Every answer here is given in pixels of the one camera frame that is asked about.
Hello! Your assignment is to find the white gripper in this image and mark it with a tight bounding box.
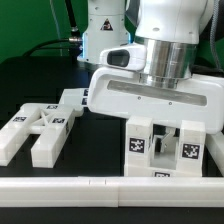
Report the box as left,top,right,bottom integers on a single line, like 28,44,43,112
87,67,224,153

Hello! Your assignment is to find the white chair seat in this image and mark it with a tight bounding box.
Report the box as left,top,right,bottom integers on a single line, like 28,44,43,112
123,133,204,178

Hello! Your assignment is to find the white chair back frame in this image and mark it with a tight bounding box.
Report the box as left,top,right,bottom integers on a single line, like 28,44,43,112
0,103,84,168

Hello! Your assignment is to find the white right fence rail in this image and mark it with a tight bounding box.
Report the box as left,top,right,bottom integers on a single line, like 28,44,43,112
206,132,224,177

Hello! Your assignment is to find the white fence rail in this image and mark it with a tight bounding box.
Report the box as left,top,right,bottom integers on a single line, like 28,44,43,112
0,177,224,207
206,132,224,177

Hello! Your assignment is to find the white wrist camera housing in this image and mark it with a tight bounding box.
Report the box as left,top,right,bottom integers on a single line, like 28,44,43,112
100,44,147,71

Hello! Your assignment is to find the white front fence rail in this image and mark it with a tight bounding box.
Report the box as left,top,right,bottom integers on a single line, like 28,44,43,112
0,177,224,207

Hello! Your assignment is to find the white marker base plate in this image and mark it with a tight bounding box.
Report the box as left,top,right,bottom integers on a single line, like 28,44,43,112
59,88,89,107

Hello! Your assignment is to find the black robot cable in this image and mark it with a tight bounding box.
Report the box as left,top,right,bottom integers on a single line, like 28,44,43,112
21,0,84,58

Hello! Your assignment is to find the braided grey cable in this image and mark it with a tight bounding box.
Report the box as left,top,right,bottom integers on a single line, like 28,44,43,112
208,0,224,73

